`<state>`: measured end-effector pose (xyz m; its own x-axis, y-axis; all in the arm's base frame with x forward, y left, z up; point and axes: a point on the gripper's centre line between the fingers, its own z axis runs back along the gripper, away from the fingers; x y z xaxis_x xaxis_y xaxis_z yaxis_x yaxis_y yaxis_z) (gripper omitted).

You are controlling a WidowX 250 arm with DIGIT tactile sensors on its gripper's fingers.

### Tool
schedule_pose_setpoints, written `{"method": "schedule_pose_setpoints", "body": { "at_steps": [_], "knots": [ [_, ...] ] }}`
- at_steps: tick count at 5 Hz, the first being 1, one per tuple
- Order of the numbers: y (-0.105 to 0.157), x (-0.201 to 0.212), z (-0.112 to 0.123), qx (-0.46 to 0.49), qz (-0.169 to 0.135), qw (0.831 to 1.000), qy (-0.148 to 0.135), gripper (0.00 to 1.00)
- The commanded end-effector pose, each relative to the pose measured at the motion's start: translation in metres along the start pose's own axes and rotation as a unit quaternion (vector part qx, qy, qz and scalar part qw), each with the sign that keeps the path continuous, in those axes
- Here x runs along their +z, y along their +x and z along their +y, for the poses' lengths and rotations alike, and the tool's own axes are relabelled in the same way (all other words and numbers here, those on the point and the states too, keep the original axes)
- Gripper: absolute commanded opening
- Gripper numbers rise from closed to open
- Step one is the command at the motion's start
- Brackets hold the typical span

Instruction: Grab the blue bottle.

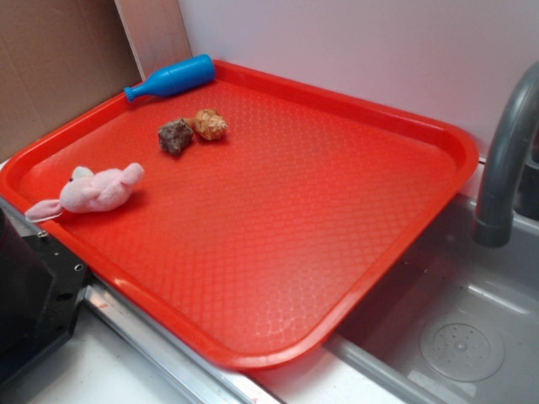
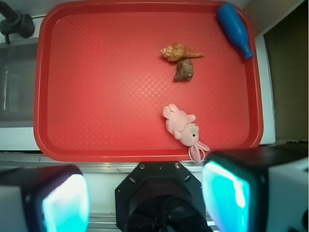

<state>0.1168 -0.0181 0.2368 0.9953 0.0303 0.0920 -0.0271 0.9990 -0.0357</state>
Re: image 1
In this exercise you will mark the brown cardboard panel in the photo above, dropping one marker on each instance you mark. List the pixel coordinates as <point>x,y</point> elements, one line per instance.
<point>59,59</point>

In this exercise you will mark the blue plastic toy bottle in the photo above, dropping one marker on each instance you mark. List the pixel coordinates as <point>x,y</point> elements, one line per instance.
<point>175,79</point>

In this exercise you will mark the grey plastic sink basin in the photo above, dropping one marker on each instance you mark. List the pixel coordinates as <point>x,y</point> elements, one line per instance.
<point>451,322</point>

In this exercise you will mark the brown rock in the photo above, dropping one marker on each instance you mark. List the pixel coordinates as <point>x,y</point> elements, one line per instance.
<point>175,136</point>

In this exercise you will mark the grey curved faucet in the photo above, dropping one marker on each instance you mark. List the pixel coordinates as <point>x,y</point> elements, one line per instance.
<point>509,183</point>

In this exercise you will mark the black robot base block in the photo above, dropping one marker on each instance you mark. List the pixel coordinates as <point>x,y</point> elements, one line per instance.
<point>42,287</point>

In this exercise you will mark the pink plush toy animal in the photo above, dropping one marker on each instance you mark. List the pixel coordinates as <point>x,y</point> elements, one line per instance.
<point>89,192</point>

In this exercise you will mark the red plastic tray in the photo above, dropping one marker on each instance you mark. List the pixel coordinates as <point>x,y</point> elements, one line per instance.
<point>253,248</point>

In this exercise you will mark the silver metal rail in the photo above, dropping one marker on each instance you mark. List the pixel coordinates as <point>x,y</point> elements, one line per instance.
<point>116,353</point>

